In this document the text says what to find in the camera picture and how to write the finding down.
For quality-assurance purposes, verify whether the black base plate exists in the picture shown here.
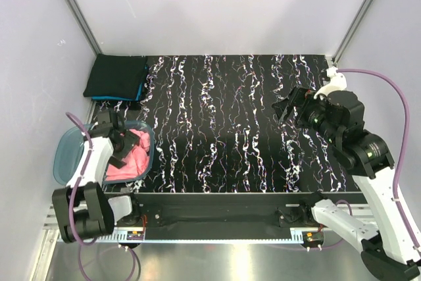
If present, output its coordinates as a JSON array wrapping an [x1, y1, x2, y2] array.
[[115, 192, 367, 228]]

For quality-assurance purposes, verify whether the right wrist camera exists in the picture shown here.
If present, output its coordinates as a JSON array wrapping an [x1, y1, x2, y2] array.
[[313, 66, 347, 99]]

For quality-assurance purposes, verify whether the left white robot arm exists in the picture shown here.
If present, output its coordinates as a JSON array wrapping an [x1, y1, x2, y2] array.
[[52, 111, 142, 246]]

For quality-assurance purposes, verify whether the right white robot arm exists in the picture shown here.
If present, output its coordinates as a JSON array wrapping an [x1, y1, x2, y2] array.
[[272, 87, 420, 280]]

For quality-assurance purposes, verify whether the blue plastic bin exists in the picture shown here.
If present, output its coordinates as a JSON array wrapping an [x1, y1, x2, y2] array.
[[53, 120, 155, 185]]

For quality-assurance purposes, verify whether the folded black t shirt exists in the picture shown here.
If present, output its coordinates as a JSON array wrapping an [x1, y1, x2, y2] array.
[[83, 54, 149, 99]]

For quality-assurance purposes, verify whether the folded blue t shirt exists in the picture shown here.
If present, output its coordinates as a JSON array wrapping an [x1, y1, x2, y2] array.
[[91, 75, 147, 101]]

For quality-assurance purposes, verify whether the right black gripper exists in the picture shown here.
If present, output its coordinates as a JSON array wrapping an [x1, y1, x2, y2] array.
[[270, 84, 339, 145]]

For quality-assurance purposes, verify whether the aluminium frame rail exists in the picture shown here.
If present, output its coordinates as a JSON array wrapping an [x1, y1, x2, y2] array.
[[42, 205, 379, 245]]

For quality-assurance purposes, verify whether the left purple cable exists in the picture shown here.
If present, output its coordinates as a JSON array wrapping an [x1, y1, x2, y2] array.
[[65, 111, 142, 280]]

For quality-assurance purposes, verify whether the pink t shirt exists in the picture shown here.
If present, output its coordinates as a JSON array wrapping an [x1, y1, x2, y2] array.
[[105, 129, 153, 183]]

